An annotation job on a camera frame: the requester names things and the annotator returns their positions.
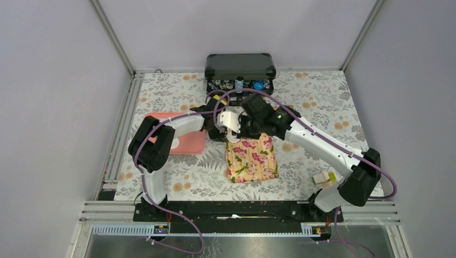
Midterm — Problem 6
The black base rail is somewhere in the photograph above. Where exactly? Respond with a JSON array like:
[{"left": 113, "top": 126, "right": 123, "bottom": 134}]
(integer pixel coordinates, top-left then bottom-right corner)
[{"left": 133, "top": 200, "right": 344, "bottom": 234}]

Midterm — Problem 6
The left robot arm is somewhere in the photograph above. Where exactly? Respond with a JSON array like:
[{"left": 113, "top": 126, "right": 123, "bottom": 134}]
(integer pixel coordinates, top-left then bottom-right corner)
[{"left": 128, "top": 97, "right": 229, "bottom": 221}]

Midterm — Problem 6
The blue white chip stack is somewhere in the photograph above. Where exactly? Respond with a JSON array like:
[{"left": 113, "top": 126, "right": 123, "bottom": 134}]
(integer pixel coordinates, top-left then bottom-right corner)
[{"left": 234, "top": 76, "right": 244, "bottom": 94}]

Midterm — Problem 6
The floral yellow tray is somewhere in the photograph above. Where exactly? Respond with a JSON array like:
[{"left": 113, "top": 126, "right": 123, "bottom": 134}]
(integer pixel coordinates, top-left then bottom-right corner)
[{"left": 225, "top": 134, "right": 279, "bottom": 184}]

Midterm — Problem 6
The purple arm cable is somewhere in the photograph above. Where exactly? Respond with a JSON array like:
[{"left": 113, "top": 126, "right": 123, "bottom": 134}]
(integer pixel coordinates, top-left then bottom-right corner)
[
  {"left": 213, "top": 88, "right": 398, "bottom": 258},
  {"left": 133, "top": 89, "right": 231, "bottom": 254}
]

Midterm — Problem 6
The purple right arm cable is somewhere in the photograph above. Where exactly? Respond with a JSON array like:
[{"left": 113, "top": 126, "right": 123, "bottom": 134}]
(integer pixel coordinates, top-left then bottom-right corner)
[{"left": 213, "top": 88, "right": 398, "bottom": 258}]

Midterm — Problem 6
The wooden double-ended rolling pin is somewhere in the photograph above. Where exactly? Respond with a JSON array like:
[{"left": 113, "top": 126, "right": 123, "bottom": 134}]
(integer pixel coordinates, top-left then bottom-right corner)
[{"left": 272, "top": 105, "right": 294, "bottom": 111}]

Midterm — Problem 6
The blue small blind button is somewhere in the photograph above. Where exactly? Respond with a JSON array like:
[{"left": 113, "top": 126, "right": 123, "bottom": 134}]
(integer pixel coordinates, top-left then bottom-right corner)
[{"left": 253, "top": 80, "right": 265, "bottom": 90}]

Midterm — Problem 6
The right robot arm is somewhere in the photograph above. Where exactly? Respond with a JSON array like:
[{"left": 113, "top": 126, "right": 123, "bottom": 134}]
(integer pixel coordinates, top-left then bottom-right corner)
[{"left": 215, "top": 94, "right": 381, "bottom": 221}]

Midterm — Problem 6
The pink plastic tray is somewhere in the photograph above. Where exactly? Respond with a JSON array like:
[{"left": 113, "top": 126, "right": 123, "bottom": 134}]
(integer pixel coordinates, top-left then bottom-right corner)
[{"left": 144, "top": 112, "right": 205, "bottom": 155}]

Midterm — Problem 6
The white green eraser block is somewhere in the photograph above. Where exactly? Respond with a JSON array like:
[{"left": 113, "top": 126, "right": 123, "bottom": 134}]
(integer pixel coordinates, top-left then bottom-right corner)
[{"left": 312, "top": 171, "right": 337, "bottom": 184}]

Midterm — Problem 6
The white dough ball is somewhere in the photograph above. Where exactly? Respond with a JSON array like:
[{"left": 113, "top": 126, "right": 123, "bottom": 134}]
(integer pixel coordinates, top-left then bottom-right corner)
[{"left": 226, "top": 131, "right": 241, "bottom": 144}]

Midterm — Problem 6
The white dough wrapper lower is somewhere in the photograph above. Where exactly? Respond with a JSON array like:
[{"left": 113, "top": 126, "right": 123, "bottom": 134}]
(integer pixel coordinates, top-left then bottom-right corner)
[{"left": 171, "top": 138, "right": 180, "bottom": 149}]

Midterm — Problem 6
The black poker chip case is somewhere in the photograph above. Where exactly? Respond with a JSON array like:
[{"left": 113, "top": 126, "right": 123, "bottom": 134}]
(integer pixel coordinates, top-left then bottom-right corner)
[{"left": 204, "top": 53, "right": 277, "bottom": 96}]

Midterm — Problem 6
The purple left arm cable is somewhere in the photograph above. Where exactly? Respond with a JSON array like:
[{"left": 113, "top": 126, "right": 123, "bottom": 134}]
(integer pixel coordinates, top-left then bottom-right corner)
[{"left": 133, "top": 89, "right": 231, "bottom": 254}]

